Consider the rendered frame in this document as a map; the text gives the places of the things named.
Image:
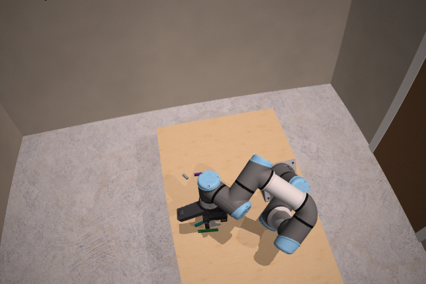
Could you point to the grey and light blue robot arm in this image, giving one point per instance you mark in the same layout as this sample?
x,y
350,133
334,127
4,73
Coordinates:
x,y
258,173

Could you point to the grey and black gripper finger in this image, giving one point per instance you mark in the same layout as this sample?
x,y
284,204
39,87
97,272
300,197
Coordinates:
x,y
211,224

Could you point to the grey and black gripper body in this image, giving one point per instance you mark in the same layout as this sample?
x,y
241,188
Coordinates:
x,y
213,213

